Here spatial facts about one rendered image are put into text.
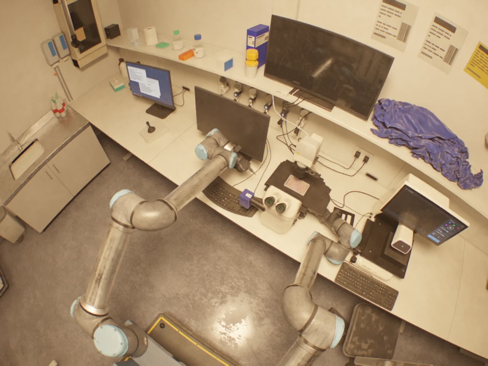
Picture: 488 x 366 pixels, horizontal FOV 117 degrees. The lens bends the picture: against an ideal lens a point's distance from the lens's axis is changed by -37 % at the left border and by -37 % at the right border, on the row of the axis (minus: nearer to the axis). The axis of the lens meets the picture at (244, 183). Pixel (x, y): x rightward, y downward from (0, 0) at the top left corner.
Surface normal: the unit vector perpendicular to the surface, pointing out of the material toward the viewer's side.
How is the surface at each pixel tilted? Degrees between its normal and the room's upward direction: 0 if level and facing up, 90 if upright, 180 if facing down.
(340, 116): 0
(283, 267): 0
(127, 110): 0
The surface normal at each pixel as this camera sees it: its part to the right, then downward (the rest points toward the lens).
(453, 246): 0.04, -0.57
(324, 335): -0.18, -0.26
